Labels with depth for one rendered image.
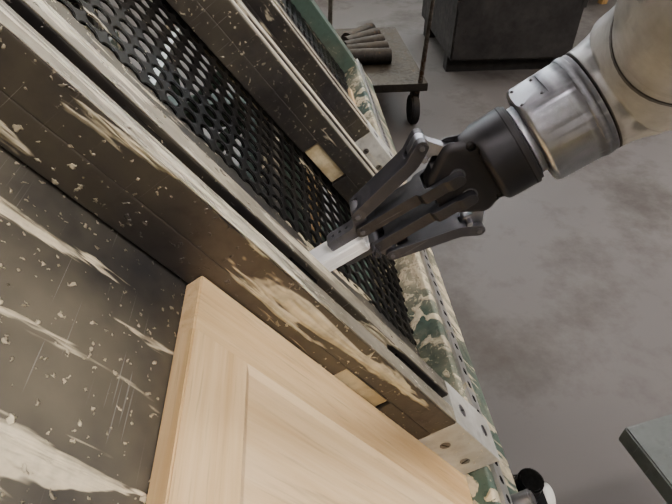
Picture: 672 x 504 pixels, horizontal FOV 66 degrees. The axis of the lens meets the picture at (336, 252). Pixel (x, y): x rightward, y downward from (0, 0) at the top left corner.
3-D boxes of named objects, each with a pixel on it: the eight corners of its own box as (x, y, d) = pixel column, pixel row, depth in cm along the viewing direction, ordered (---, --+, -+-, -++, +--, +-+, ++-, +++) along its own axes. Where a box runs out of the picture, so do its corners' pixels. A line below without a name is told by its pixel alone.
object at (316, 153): (331, 183, 94) (345, 174, 93) (304, 152, 89) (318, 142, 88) (330, 174, 96) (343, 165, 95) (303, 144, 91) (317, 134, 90)
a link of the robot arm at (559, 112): (550, 38, 44) (486, 79, 46) (599, 82, 37) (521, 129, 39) (583, 116, 49) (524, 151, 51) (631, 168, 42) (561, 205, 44)
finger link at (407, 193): (469, 184, 45) (462, 173, 44) (361, 244, 49) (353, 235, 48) (458, 160, 48) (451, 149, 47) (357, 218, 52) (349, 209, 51)
